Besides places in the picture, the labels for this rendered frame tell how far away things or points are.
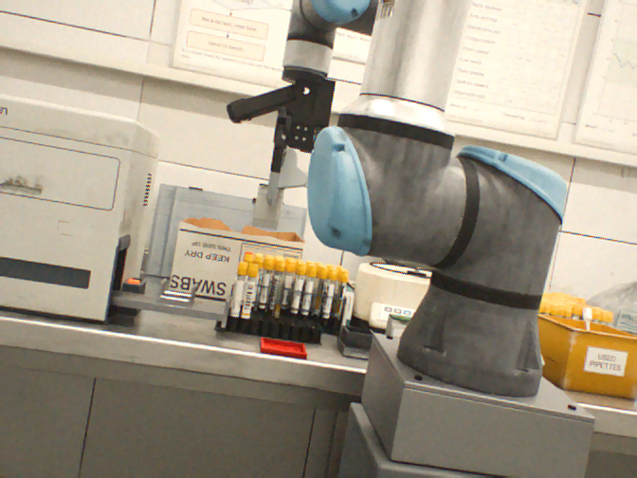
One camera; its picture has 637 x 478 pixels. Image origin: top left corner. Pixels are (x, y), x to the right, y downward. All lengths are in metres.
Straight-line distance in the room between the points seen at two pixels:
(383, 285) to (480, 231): 0.69
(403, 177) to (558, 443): 0.30
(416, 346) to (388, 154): 0.21
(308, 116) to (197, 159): 0.63
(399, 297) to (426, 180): 0.72
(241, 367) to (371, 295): 0.42
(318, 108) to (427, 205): 0.49
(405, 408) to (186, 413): 1.13
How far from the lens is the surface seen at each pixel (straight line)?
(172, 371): 1.08
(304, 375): 1.05
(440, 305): 0.74
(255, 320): 1.16
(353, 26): 1.07
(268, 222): 1.12
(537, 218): 0.73
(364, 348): 1.13
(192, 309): 1.08
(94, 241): 1.08
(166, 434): 1.80
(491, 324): 0.72
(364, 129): 0.67
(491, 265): 0.72
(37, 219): 1.09
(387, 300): 1.38
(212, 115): 1.70
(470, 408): 0.71
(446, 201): 0.68
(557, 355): 1.25
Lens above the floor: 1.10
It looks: 3 degrees down
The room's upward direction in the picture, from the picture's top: 10 degrees clockwise
